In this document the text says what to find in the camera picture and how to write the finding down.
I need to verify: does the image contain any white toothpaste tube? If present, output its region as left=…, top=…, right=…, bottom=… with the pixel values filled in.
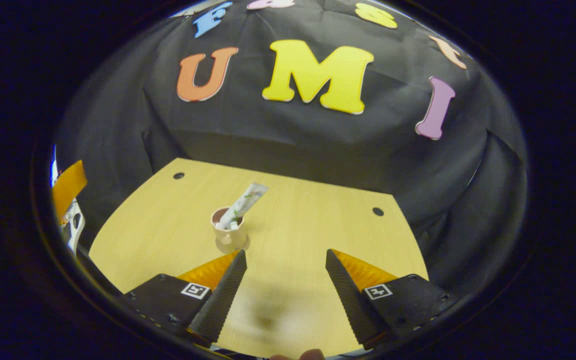
left=217, top=182, right=269, bottom=230

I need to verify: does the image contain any beige cup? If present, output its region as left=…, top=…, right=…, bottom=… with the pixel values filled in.
left=210, top=206, right=248, bottom=251

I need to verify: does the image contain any wooden desktop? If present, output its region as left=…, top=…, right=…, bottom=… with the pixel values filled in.
left=89, top=158, right=429, bottom=359

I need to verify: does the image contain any black backdrop cloth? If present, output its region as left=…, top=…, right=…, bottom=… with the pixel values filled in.
left=50, top=0, right=529, bottom=296

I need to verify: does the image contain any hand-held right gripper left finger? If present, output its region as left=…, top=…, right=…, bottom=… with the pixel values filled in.
left=120, top=249, right=248, bottom=346

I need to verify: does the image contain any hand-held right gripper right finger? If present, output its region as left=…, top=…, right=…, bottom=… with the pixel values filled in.
left=325, top=248, right=462, bottom=351

